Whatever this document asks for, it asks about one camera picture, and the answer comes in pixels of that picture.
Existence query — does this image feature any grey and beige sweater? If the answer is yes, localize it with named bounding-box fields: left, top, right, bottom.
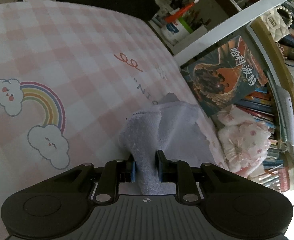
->
left=119, top=93, right=228, bottom=195

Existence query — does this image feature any pink white plush bunny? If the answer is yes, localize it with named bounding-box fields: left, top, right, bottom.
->
left=217, top=105, right=271, bottom=178

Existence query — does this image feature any pink checkered desk mat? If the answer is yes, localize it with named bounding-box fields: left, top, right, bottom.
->
left=0, top=0, right=232, bottom=240

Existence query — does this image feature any row of leaning books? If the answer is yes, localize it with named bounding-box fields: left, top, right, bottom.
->
left=235, top=85, right=280, bottom=139

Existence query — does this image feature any Harry Potter book box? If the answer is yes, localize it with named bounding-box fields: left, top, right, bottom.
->
left=181, top=35, right=268, bottom=116

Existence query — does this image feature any red boxed book set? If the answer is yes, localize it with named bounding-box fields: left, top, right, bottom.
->
left=258, top=166, right=291, bottom=194

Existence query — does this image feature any white green tub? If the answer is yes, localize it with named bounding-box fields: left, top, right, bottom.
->
left=161, top=17, right=193, bottom=46

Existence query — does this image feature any red tassel ornament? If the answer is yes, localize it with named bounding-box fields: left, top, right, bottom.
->
left=164, top=0, right=200, bottom=23

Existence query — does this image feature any white metal shelf frame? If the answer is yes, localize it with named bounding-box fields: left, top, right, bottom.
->
left=146, top=0, right=294, bottom=196

